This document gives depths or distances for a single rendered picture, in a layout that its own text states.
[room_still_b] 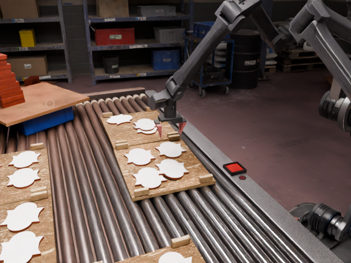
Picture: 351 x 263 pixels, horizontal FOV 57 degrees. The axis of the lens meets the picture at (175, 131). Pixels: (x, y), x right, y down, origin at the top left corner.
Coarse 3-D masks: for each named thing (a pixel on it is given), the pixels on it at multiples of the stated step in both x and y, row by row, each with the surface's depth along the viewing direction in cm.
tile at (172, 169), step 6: (162, 162) 141; (168, 162) 141; (174, 162) 142; (162, 168) 136; (168, 168) 137; (174, 168) 137; (180, 168) 138; (162, 174) 133; (168, 174) 132; (174, 174) 133; (180, 174) 133
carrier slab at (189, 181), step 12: (144, 144) 160; (156, 144) 160; (120, 156) 149; (156, 156) 149; (180, 156) 149; (192, 156) 149; (120, 168) 140; (132, 168) 140; (156, 168) 140; (192, 168) 140; (204, 168) 140; (132, 180) 132; (168, 180) 132; (180, 180) 132; (192, 180) 132; (132, 192) 124; (156, 192) 124; (168, 192) 125
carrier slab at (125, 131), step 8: (144, 112) 198; (152, 112) 198; (104, 120) 187; (136, 120) 187; (152, 120) 187; (104, 128) 179; (112, 128) 177; (120, 128) 177; (128, 128) 177; (168, 128) 177; (112, 136) 168; (120, 136) 168; (128, 136) 168; (136, 136) 168; (144, 136) 168; (152, 136) 168; (112, 144) 160; (128, 144) 160; (136, 144) 160
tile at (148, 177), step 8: (144, 168) 138; (152, 168) 138; (136, 176) 132; (144, 176) 132; (152, 176) 132; (160, 176) 132; (136, 184) 127; (144, 184) 127; (152, 184) 127; (160, 184) 128
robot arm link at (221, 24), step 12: (228, 0) 120; (216, 12) 121; (216, 24) 120; (228, 24) 119; (240, 24) 117; (216, 36) 121; (204, 48) 124; (192, 60) 128; (204, 60) 129; (180, 72) 132; (192, 72) 131; (168, 84) 136; (180, 84) 133
